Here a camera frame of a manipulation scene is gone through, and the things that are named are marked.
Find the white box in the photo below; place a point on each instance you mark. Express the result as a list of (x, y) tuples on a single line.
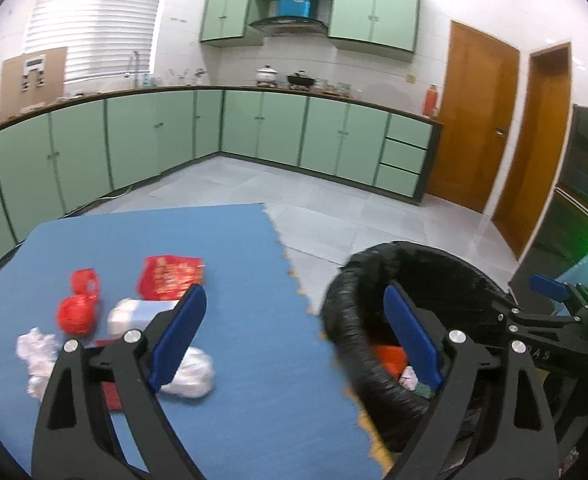
[(134, 317)]

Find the white window blind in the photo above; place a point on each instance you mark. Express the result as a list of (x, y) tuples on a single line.
[(94, 20)]

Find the white tissue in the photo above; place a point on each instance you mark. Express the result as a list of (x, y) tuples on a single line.
[(36, 355)]

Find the green base cabinets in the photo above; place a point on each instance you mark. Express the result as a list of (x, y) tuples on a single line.
[(139, 135)]

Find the black wok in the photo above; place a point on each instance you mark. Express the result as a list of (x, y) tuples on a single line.
[(301, 80)]

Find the dark glass cabinet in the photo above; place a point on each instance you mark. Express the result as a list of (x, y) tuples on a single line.
[(579, 170)]

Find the white cooking pot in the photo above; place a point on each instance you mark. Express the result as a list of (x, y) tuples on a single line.
[(266, 76)]

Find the red mesh ball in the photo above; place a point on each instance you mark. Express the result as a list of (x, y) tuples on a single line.
[(76, 317)]

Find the green wall cabinets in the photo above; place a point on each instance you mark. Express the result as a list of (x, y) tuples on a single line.
[(374, 15)]

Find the red gold-printed packet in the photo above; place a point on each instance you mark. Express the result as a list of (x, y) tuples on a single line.
[(171, 277)]

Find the blue box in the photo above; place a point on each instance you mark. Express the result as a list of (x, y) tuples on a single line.
[(296, 4)]

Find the range hood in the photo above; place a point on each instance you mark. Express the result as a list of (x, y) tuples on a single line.
[(286, 25)]

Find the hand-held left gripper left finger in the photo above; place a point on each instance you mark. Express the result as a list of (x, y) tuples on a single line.
[(181, 335)]

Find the steel faucet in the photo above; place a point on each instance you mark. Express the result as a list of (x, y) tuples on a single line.
[(134, 67)]

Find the trash bin with black bag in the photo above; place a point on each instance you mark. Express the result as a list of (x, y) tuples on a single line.
[(344, 320)]

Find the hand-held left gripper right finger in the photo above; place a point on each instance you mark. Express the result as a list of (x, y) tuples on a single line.
[(414, 340)]

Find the red thermos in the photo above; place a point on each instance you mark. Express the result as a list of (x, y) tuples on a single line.
[(431, 101)]

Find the cluster of glass jars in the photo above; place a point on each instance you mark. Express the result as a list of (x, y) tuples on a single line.
[(336, 87)]

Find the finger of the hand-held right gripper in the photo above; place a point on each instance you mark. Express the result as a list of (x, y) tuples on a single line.
[(549, 285), (539, 327)]

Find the large orange foam net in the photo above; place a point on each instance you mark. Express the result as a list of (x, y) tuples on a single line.
[(389, 357)]

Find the green white carton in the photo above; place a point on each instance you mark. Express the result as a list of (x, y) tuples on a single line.
[(414, 381)]

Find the brown cardboard board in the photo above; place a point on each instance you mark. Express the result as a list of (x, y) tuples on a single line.
[(14, 95)]

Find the white wrapper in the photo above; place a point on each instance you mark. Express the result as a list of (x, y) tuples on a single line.
[(194, 372)]

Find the blue scalloped mat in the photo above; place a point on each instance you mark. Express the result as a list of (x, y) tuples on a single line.
[(254, 310)]

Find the utensil holder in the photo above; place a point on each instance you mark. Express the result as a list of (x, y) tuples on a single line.
[(181, 77)]

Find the red plastic bag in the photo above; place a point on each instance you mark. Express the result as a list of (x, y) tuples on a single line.
[(84, 282)]

